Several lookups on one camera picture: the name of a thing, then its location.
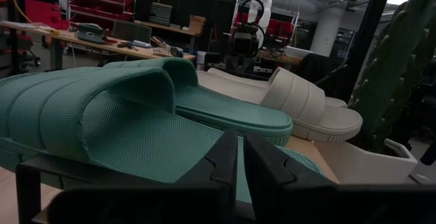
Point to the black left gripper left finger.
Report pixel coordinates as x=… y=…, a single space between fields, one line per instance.
x=204 y=203

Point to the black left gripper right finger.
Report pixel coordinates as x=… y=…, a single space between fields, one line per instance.
x=306 y=203

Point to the grey rubber slide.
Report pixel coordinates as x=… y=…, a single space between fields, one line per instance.
x=245 y=77
x=306 y=105

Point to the wooden shelf with black legs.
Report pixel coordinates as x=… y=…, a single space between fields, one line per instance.
x=306 y=156

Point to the teal rubber slide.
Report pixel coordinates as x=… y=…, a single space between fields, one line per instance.
x=102 y=125
x=221 y=110

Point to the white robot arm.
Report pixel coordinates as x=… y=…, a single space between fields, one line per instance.
x=267 y=13

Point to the wooden side table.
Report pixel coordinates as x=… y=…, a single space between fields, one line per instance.
x=279 y=59

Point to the white bucket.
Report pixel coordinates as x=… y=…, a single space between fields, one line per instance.
x=201 y=57

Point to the brown cardboard box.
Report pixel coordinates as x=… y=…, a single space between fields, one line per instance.
x=197 y=24

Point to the white box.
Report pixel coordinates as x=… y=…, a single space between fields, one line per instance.
x=298 y=52

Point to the black office chair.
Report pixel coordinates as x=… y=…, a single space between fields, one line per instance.
x=320 y=71

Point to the white round pillar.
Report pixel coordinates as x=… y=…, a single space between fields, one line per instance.
x=328 y=30

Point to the stack of dark trays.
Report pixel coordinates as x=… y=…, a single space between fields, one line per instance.
x=160 y=13

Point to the blue flat tool case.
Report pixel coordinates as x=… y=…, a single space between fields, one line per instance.
x=143 y=43

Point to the wooden workbench with grey legs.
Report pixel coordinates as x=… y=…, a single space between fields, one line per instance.
x=143 y=52

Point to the grey office chair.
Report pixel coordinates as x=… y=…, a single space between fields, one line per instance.
x=131 y=31

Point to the green cactus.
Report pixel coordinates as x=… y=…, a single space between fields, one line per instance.
x=391 y=81

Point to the grey-green bench device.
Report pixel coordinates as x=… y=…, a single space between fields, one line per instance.
x=90 y=33

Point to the red tool box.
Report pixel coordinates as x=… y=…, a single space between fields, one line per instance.
x=41 y=13

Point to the wooden wall bench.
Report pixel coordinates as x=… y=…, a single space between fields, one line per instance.
x=170 y=27

